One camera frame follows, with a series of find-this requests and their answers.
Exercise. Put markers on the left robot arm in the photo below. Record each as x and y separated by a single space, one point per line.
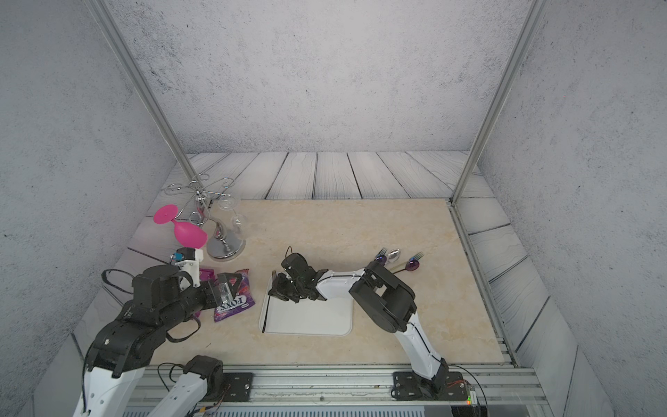
164 297

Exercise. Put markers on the blue handled fork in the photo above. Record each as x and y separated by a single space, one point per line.
381 256

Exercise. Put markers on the clear wine glass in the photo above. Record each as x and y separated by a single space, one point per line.
231 205

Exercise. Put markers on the left aluminium frame post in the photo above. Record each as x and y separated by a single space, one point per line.
114 38

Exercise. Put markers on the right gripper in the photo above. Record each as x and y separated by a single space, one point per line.
276 291

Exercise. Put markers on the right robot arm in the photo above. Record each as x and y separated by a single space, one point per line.
388 301

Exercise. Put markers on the chrome glass holder stand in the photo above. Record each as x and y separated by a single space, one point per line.
223 243

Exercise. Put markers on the pink handled silver spoon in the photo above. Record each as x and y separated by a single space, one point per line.
393 255

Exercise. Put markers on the pink Lot 100 gummy bag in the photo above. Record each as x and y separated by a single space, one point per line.
207 273

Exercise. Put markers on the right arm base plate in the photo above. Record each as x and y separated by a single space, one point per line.
410 387

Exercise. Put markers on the pink plastic wine glass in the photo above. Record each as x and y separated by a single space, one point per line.
186 233

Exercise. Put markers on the purple Fox's candy bag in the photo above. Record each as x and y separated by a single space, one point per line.
247 299

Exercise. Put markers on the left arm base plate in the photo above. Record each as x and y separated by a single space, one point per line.
229 387

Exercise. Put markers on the right aluminium frame post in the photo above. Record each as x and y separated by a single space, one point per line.
516 59

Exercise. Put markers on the dark handled purple spoon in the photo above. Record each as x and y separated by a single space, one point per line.
410 266

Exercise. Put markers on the aluminium frame post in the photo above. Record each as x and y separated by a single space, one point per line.
516 59
114 38

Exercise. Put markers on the purple metal fork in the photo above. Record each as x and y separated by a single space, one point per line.
266 305

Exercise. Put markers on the white plastic tray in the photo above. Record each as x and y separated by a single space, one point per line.
331 317

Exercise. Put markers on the aluminium front rail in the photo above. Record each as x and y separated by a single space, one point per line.
364 390

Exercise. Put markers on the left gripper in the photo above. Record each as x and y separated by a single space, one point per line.
216 299

